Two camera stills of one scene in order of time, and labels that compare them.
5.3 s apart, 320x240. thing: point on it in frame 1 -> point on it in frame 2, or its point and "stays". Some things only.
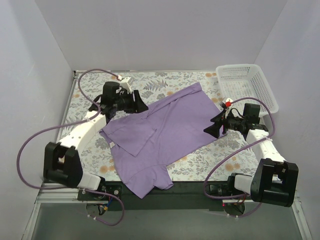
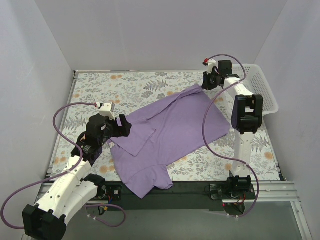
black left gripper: x=135 y=100 -> x=120 y=127
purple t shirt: x=143 y=143 stays
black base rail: x=181 y=196 stays
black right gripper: x=222 y=124 -> x=207 y=81
